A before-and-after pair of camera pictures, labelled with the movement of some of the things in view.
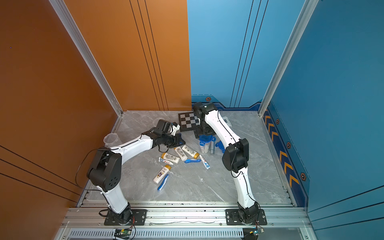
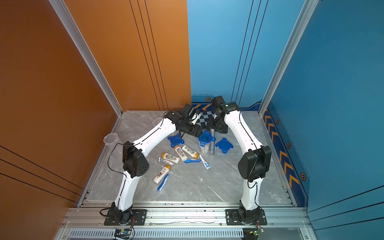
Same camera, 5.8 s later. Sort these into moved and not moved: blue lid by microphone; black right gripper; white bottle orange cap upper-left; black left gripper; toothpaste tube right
Moved: black right gripper; black left gripper
Not moved: toothpaste tube right; white bottle orange cap upper-left; blue lid by microphone
